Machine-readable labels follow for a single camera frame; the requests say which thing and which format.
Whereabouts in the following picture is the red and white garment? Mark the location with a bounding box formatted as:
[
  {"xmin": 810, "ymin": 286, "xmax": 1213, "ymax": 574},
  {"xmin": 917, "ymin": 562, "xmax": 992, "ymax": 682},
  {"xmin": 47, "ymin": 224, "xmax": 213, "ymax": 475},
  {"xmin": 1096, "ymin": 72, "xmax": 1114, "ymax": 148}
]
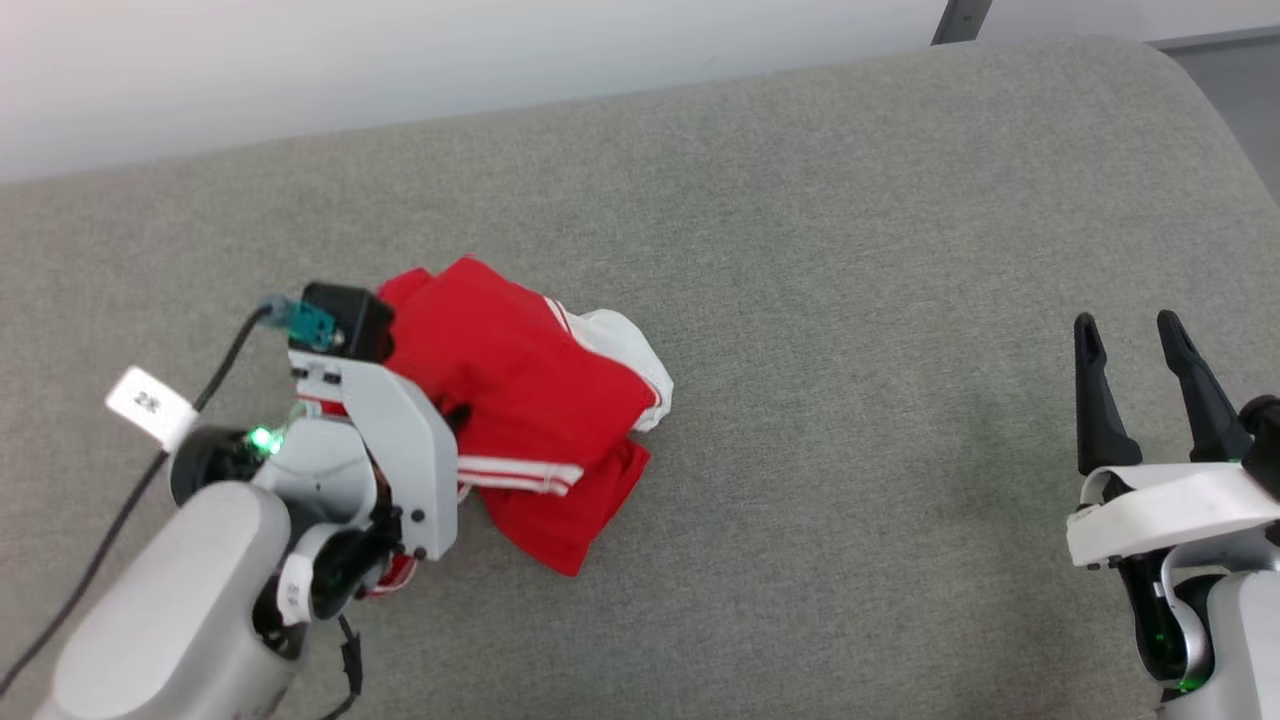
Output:
[{"xmin": 365, "ymin": 255, "xmax": 675, "ymax": 599}]

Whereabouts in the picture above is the short black arm cable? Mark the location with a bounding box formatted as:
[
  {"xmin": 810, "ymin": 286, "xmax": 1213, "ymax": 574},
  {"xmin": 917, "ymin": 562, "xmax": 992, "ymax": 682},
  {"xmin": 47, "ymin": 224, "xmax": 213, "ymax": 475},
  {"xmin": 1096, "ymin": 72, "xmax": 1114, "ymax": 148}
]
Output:
[{"xmin": 318, "ymin": 612, "xmax": 367, "ymax": 720}]

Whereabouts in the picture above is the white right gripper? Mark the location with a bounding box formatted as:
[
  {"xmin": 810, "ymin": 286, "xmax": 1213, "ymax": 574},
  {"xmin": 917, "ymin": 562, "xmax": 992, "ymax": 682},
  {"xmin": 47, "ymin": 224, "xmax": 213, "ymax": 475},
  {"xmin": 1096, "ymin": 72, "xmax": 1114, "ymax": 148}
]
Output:
[{"xmin": 1064, "ymin": 310, "xmax": 1280, "ymax": 573}]

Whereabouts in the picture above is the thin black camera cable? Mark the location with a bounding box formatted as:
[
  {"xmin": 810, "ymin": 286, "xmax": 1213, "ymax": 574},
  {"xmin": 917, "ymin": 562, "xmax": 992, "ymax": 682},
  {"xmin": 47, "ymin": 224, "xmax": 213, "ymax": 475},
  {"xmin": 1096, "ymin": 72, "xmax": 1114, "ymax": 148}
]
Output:
[{"xmin": 0, "ymin": 296, "xmax": 337, "ymax": 697}]

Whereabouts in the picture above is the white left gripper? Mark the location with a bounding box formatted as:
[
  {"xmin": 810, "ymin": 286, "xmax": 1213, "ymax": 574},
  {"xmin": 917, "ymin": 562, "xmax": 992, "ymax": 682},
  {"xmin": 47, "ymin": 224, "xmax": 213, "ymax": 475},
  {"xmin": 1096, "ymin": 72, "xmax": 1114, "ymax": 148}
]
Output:
[{"xmin": 288, "ymin": 350, "xmax": 461, "ymax": 563}]

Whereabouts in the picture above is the dark grey post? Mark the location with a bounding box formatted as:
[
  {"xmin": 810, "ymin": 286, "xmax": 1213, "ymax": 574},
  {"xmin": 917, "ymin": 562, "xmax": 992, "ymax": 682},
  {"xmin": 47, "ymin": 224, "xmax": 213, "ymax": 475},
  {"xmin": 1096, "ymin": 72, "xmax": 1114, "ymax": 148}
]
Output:
[{"xmin": 930, "ymin": 0, "xmax": 993, "ymax": 47}]

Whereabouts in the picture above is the white paper cable label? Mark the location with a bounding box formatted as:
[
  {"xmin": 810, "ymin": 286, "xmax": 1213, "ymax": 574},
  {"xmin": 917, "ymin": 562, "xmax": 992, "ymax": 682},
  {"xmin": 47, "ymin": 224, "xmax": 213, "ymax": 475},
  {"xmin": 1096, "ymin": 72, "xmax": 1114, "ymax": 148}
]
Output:
[{"xmin": 104, "ymin": 366, "xmax": 199, "ymax": 453}]

